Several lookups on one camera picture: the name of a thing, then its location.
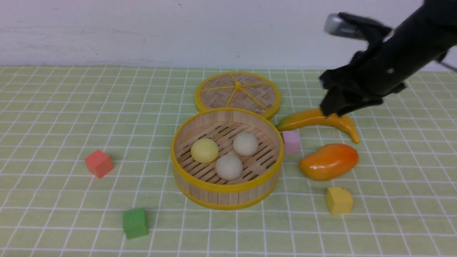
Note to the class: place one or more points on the orange toy mango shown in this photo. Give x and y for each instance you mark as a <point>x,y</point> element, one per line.
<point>329,162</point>

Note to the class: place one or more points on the pink foam cube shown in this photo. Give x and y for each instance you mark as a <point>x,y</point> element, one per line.
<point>291,141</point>

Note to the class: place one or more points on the white bun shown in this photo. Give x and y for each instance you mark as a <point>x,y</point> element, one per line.
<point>229,167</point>
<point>245,144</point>

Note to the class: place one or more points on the yellow toy banana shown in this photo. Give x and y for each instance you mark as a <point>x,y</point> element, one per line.
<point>313,117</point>

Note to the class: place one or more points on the red foam cube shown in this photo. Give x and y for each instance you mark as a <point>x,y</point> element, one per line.
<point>99,163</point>

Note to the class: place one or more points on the woven bamboo steamer lid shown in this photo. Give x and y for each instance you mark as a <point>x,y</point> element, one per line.
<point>239,90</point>

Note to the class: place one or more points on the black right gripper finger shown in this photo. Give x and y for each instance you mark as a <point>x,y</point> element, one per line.
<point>340,100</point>

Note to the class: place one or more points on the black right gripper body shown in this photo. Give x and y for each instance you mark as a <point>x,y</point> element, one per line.
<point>384,64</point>

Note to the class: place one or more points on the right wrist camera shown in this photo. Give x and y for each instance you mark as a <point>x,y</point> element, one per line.
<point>352,26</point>

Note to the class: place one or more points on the green foam cube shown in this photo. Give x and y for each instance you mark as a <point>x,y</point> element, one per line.
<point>134,223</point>

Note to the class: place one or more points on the yellow foam cube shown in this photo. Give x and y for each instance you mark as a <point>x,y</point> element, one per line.
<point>339,200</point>

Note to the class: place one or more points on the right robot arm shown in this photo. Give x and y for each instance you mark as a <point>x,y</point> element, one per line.
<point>434,22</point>

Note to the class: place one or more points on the bamboo steamer tray yellow rim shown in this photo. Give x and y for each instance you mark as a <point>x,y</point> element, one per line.
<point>199,181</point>

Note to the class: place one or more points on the green checkered tablecloth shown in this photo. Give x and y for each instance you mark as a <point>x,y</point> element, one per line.
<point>53,117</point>

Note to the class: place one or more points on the yellow bun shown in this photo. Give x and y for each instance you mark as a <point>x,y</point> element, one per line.
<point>204,150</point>

